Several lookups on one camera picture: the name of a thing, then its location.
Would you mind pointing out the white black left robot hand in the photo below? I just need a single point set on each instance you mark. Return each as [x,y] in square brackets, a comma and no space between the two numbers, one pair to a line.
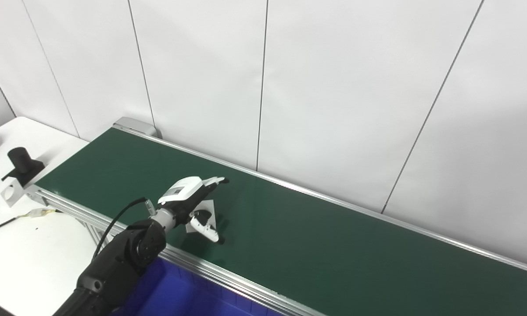
[184,193]

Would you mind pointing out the white square part round hole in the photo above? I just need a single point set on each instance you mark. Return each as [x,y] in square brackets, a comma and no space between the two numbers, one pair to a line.
[19,193]
[209,206]

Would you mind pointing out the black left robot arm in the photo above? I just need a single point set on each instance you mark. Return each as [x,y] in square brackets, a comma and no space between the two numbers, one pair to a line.
[127,254]

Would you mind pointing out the grey conveyor end housing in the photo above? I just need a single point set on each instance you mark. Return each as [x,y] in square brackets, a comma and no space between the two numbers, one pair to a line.
[136,125]

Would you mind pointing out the blue plastic bin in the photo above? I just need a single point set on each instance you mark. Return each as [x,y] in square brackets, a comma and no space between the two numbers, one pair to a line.
[180,294]

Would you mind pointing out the black cylinder part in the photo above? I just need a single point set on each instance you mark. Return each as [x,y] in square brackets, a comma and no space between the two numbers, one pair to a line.
[22,160]

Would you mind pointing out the green conveyor belt aluminium frame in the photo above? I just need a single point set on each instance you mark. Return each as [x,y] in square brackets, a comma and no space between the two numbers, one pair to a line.
[333,254]

